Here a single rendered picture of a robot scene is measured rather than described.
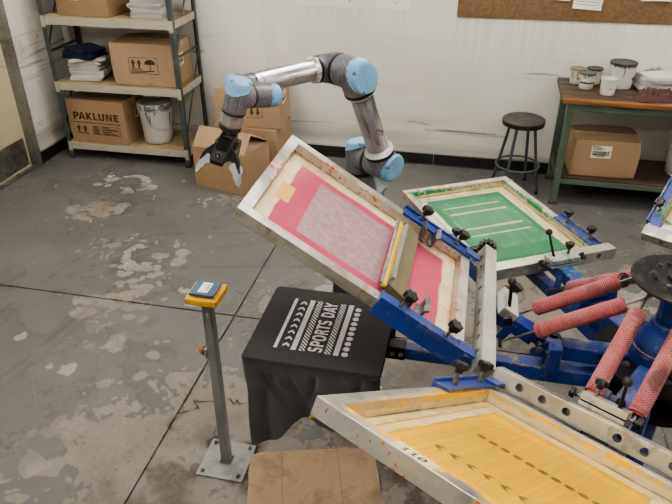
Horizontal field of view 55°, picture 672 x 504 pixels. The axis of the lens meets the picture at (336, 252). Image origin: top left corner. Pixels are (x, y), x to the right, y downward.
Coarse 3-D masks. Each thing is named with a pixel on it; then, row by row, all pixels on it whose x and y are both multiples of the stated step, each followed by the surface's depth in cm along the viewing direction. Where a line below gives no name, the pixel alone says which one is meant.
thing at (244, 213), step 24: (288, 144) 225; (336, 168) 231; (264, 192) 200; (360, 192) 233; (240, 216) 184; (264, 216) 187; (288, 240) 185; (312, 264) 187; (336, 264) 189; (456, 264) 236; (360, 288) 188; (456, 288) 220; (456, 312) 207; (456, 336) 197
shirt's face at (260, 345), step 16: (288, 288) 256; (272, 304) 247; (288, 304) 247; (352, 304) 247; (272, 320) 238; (368, 320) 238; (256, 336) 230; (272, 336) 230; (368, 336) 230; (384, 336) 230; (256, 352) 223; (272, 352) 223; (288, 352) 223; (304, 352) 223; (352, 352) 223; (368, 352) 223; (384, 352) 223; (336, 368) 216; (352, 368) 216; (368, 368) 216
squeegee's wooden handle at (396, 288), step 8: (408, 232) 226; (408, 240) 222; (416, 240) 227; (408, 248) 219; (408, 256) 215; (400, 264) 208; (408, 264) 212; (400, 272) 205; (408, 272) 209; (400, 280) 202; (408, 280) 205; (384, 288) 197; (392, 288) 196; (400, 288) 199; (392, 296) 197; (400, 296) 197
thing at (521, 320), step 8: (496, 304) 214; (496, 312) 213; (496, 320) 215; (520, 320) 215; (528, 320) 218; (520, 328) 214; (528, 328) 214; (528, 336) 215; (536, 336) 214; (528, 344) 217
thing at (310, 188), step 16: (304, 176) 222; (304, 192) 215; (320, 192) 221; (336, 192) 227; (320, 208) 213; (336, 208) 219; (352, 208) 225; (352, 224) 217; (368, 224) 223; (384, 224) 229; (368, 240) 216; (384, 240) 221; (416, 256) 226; (432, 256) 232; (416, 272) 218; (432, 272) 224
